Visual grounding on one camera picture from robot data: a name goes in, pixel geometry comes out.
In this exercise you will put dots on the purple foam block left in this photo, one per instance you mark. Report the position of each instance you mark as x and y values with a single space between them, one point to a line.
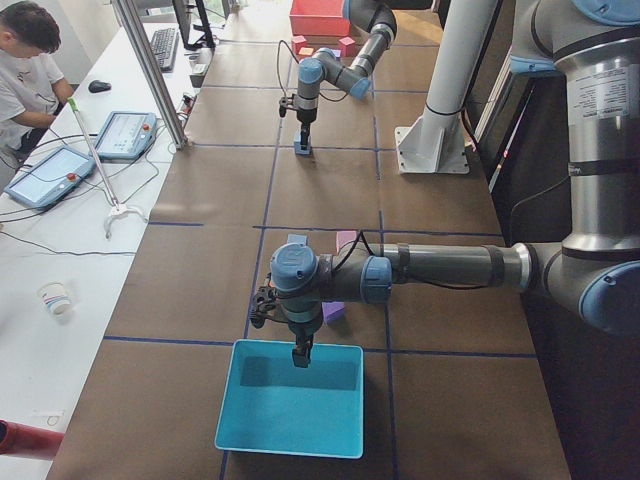
333 311

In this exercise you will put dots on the red plastic bin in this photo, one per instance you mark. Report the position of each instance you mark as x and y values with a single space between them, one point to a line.
318 18

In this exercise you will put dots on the monitor stand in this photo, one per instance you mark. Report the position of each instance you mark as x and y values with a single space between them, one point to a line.
194 25

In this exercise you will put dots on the blue plastic bin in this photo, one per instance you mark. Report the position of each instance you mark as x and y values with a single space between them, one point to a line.
271 406

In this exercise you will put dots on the black computer mouse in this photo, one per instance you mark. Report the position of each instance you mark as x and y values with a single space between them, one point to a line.
97 86

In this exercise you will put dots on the black keyboard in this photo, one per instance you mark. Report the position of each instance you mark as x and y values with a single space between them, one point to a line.
164 44

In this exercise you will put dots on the white camera pole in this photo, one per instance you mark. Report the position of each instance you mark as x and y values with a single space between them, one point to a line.
465 33

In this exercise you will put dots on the red foam block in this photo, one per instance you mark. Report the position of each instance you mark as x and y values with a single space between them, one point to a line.
298 42
347 46

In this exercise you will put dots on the reacher grabber tool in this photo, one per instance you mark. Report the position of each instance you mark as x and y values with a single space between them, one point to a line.
118 209

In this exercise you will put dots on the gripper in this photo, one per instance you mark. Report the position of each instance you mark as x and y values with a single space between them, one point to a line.
305 117
301 330

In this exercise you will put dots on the aluminium frame post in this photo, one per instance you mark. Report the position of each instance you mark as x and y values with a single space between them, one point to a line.
127 14

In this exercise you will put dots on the white camera pole base plate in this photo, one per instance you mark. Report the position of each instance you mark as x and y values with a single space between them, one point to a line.
433 144

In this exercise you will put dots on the red foam block upper right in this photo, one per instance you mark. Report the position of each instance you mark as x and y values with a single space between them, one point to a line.
298 42

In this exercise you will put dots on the teach pendant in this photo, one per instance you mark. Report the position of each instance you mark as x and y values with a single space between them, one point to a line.
51 179
125 136

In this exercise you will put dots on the paper cup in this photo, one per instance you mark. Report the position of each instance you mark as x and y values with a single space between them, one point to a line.
55 298

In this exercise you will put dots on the teach pendant near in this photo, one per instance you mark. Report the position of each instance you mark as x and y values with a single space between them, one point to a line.
51 179

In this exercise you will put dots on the pink foam block left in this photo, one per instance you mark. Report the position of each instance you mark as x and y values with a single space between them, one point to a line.
344 237

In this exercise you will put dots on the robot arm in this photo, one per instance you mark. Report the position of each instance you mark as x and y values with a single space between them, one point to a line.
378 21
593 272

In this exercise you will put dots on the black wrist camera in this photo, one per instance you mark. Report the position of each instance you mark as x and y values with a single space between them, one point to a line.
264 307
287 103

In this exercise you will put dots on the seated person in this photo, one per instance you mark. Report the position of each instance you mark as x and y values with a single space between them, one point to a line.
33 88

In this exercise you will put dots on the red foam block lower right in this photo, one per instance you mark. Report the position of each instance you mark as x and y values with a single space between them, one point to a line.
347 46

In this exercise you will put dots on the light blue block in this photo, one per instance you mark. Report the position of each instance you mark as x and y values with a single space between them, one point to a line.
302 149
297 239

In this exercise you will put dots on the red cylinder object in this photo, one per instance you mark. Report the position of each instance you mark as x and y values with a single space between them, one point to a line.
26 441

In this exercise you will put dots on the teach pendant far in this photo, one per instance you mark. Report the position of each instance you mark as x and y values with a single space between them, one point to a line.
125 136

